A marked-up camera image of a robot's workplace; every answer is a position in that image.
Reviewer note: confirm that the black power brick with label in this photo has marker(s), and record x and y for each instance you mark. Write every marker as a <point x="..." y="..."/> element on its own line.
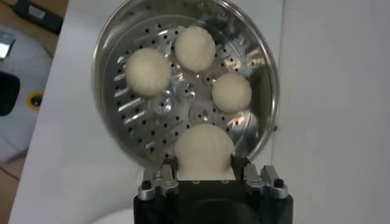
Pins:
<point x="39" y="15"/>

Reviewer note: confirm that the grey white robot torso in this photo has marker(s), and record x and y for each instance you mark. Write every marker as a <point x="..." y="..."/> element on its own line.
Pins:
<point x="24" y="131"/>

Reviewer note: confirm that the stainless steel steamer basket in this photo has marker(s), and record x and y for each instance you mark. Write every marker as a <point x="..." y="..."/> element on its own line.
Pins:
<point x="137" y="128"/>

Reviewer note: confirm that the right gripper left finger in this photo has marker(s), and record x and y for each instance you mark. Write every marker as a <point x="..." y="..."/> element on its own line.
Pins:
<point x="161" y="182"/>

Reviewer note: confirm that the white steamed baozi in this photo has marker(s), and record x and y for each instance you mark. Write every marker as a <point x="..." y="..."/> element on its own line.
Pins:
<point x="148" y="72"/>
<point x="195" y="48"/>
<point x="204" y="152"/>
<point x="231" y="92"/>

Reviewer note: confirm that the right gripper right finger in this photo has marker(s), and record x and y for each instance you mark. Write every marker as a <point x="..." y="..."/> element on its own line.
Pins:
<point x="259" y="179"/>

